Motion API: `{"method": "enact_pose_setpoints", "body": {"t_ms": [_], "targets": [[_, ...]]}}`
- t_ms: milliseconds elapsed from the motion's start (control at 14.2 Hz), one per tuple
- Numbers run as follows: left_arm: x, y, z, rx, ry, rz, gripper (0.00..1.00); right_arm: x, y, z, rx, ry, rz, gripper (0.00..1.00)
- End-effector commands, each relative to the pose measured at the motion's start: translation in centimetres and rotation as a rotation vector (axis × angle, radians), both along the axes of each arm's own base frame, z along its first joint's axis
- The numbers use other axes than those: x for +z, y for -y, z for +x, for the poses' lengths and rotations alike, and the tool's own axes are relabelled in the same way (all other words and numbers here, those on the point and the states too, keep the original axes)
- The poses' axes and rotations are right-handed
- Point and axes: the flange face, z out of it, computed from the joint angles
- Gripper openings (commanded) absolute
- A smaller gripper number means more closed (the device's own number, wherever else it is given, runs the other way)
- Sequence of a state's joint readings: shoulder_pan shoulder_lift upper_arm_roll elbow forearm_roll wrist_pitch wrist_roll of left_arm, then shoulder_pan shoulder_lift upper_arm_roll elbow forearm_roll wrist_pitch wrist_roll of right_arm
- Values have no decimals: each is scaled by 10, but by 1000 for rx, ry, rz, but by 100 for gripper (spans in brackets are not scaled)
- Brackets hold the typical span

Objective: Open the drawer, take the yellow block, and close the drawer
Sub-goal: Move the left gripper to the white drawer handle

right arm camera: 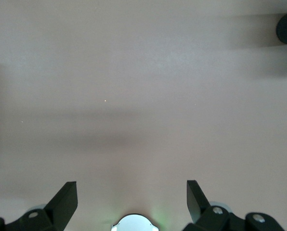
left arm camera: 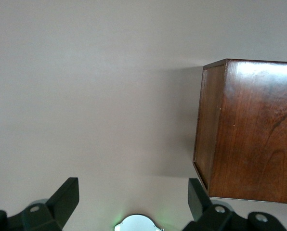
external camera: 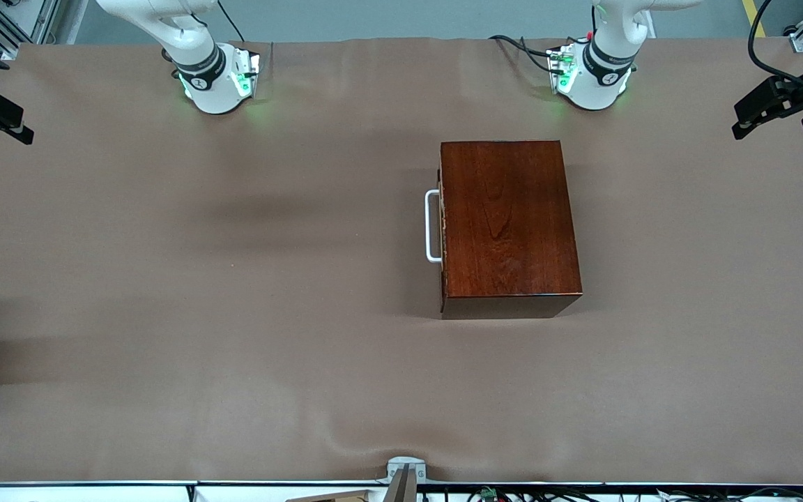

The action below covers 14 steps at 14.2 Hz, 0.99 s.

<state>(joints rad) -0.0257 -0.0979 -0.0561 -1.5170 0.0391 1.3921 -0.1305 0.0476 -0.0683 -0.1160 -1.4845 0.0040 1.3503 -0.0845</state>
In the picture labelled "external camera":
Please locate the wooden drawer with dark front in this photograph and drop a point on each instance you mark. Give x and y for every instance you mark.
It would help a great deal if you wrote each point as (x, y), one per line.
(442, 230)

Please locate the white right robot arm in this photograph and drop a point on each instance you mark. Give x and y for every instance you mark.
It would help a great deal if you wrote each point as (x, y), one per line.
(210, 84)

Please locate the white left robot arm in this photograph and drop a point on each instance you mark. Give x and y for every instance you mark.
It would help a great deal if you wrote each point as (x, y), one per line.
(600, 87)

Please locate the dark wooden drawer cabinet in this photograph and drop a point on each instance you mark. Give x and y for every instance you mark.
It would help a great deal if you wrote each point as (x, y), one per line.
(513, 223)

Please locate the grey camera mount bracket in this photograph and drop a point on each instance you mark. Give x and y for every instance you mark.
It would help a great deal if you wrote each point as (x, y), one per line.
(403, 470)

